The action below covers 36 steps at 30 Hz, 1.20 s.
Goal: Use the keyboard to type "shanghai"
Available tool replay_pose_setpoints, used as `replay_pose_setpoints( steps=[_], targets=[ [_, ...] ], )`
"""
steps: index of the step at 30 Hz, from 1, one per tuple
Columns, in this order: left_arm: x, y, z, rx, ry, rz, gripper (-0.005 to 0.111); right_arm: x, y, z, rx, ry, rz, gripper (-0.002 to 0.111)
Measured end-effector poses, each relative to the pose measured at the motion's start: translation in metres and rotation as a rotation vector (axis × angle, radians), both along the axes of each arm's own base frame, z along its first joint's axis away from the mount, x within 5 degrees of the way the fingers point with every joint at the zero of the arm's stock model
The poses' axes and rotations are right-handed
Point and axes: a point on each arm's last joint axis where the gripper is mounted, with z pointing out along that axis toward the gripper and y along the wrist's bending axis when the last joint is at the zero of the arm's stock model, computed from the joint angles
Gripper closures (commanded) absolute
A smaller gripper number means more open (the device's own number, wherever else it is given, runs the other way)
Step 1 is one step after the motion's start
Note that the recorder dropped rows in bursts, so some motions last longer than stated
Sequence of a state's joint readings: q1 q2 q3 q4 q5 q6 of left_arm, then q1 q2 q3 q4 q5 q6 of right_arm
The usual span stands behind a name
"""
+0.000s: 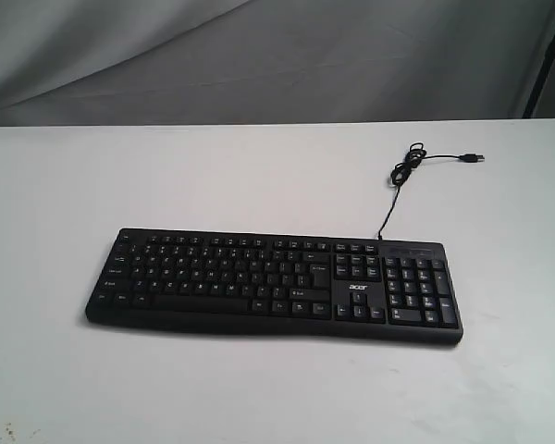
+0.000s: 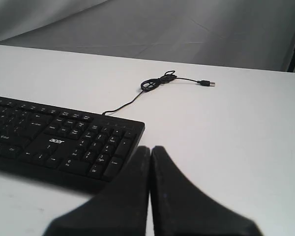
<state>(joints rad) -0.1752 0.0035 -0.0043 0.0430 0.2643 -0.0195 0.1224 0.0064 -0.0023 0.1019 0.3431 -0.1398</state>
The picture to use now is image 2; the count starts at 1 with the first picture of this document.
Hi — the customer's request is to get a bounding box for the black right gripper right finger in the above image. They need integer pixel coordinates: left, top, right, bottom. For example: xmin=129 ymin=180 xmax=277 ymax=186
xmin=150 ymin=146 xmax=262 ymax=236

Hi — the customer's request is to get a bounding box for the grey backdrop cloth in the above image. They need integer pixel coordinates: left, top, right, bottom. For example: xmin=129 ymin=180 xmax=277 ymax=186
xmin=0 ymin=0 xmax=295 ymax=71

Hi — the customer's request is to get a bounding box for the black acer keyboard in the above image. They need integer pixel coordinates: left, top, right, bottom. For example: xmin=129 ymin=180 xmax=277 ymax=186
xmin=0 ymin=97 xmax=145 ymax=193

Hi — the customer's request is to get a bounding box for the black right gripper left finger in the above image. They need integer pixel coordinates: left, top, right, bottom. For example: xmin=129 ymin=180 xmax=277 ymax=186
xmin=44 ymin=146 xmax=150 ymax=236

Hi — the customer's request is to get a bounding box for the black USB cable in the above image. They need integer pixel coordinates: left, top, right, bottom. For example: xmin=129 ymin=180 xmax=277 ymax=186
xmin=102 ymin=70 xmax=216 ymax=116

